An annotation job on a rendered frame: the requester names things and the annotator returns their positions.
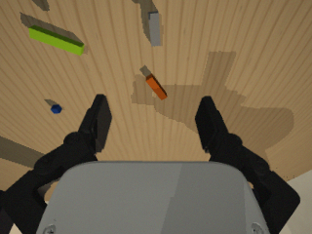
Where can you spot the orange rod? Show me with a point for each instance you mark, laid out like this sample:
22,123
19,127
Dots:
155,86

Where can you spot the small blue cube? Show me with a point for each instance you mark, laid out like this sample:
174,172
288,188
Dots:
56,109

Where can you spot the lime green rod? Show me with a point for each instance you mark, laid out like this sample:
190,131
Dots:
54,39

